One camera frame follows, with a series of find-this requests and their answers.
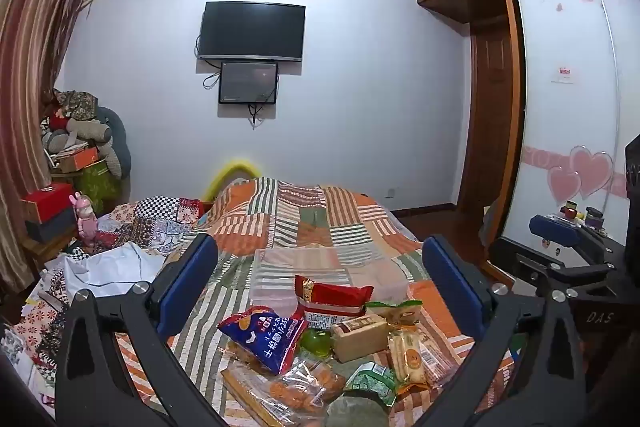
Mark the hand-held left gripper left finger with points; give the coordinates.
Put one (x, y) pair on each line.
(185, 287)

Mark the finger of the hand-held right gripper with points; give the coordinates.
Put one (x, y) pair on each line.
(550, 229)
(530, 264)

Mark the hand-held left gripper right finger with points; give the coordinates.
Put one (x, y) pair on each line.
(455, 287)

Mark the yellow cracker packet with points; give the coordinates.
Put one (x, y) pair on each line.
(407, 354)

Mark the blue chip packet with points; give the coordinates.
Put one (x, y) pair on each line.
(265, 337)

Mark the clear plastic storage box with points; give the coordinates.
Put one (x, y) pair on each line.
(280, 267)

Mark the brown biscuit packet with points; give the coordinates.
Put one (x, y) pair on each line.
(357, 337)

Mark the red snack packet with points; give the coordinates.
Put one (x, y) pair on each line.
(335, 302)

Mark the green pea packet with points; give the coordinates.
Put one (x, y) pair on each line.
(372, 382)

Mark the clear packet of orange cookies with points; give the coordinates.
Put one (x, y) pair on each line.
(295, 389)

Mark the small red yellow object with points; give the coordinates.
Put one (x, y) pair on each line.
(570, 210)

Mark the small dark round object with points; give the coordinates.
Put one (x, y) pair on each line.
(595, 218)

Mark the grey cloth bundle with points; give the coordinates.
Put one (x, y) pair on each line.
(492, 222)

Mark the white plastic bag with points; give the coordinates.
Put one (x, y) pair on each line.
(115, 267)

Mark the checkered patchwork quilt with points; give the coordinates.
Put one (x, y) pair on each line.
(150, 217)

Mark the pink rabbit toy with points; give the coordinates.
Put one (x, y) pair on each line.
(87, 222)

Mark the white sliding door with hearts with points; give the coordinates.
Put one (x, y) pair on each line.
(565, 107)

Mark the yellow curved cushion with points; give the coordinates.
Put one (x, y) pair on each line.
(225, 169)

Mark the green gift bag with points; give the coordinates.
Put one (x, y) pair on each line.
(97, 187)

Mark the brown wooden door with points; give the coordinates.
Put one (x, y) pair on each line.
(487, 107)

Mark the wooden nightstand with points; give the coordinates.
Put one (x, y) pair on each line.
(45, 252)

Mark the grey box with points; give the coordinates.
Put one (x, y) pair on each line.
(50, 227)

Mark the striped patchwork blanket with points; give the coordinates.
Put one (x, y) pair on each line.
(320, 217)

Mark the red box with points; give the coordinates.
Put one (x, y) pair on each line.
(47, 204)

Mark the orange shoebox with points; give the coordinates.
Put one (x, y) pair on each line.
(80, 159)

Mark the grey plush toy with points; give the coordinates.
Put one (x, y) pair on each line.
(80, 127)

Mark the patterned folded cloth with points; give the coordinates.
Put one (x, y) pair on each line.
(75, 102)

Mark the striped brown curtain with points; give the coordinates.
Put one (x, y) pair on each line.
(35, 57)

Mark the small black wall monitor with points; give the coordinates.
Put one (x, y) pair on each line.
(247, 82)

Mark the black wall television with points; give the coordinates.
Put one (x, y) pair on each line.
(250, 29)

